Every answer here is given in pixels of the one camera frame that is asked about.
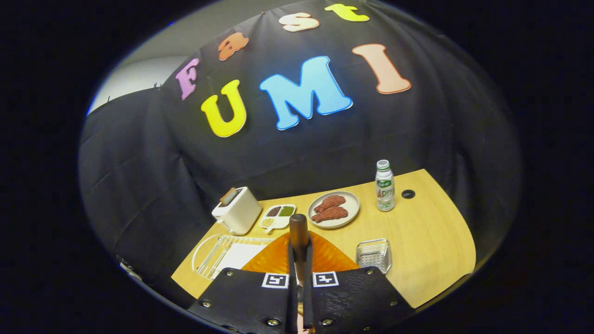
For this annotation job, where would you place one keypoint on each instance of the white drink bottle green label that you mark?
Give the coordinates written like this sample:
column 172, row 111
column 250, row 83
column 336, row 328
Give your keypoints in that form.
column 385, row 190

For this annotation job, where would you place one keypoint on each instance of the grey plate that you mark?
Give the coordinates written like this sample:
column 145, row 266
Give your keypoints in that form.
column 352, row 204

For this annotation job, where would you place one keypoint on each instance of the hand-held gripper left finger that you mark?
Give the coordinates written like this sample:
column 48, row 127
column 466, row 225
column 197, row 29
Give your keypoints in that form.
column 292, row 287

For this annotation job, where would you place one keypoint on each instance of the white toaster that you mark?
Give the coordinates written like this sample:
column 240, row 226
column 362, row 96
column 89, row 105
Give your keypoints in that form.
column 241, row 213

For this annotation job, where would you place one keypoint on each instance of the white drip tray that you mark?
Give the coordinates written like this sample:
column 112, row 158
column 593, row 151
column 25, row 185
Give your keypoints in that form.
column 243, row 255

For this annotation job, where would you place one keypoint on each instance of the metal mesh basket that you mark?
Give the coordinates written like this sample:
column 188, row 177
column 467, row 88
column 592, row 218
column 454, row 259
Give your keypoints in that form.
column 373, row 255

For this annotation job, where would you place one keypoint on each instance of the brown meat piece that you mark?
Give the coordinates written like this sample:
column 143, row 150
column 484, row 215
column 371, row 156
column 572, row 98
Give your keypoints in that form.
column 330, row 202
column 330, row 214

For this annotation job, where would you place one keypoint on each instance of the divided dish of beans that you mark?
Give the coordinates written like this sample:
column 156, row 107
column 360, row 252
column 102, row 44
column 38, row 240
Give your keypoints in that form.
column 277, row 218

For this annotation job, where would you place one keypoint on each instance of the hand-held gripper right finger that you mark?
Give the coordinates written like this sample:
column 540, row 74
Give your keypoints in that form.
column 307, row 297

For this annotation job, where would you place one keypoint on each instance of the toast slice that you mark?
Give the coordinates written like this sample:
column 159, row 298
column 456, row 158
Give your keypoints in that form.
column 228, row 196

